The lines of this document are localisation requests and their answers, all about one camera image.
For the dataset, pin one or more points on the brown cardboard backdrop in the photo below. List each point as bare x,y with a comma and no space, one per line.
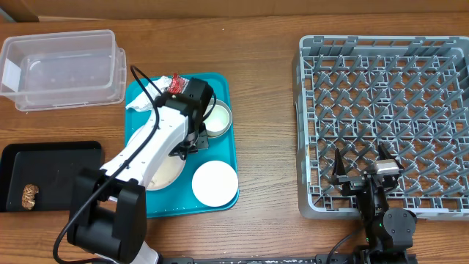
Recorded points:
33,10

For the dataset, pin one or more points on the black plastic tray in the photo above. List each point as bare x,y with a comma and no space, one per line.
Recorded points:
49,166

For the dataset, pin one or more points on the teal plastic tray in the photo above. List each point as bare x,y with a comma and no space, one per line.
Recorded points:
178,199

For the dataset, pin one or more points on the red snack wrapper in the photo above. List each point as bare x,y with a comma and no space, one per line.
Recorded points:
178,84

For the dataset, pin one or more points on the white napkin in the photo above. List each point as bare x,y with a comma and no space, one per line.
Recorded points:
142,103

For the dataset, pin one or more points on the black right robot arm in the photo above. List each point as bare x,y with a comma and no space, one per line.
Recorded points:
389,231

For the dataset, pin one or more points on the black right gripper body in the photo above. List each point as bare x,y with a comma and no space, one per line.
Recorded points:
353,182

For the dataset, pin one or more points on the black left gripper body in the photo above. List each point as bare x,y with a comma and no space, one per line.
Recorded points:
197,138

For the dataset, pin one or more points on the white paper cup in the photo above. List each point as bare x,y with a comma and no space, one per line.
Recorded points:
217,122

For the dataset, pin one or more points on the brown food scrap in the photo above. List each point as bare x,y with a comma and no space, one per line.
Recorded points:
28,197

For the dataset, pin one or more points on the clear plastic bin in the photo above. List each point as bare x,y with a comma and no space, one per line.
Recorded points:
63,70

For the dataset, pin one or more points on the large white plate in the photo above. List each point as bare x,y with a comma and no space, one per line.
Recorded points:
165,176

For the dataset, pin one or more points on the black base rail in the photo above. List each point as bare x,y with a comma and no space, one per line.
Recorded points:
318,259

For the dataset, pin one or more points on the grey metal bowl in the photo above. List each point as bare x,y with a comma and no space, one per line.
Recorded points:
211,106

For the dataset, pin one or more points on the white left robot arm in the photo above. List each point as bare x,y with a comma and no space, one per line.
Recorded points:
108,209

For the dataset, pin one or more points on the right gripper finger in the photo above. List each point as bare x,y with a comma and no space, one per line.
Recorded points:
384,153
338,170

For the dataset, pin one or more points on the grey dishwasher rack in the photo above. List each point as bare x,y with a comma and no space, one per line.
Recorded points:
409,93

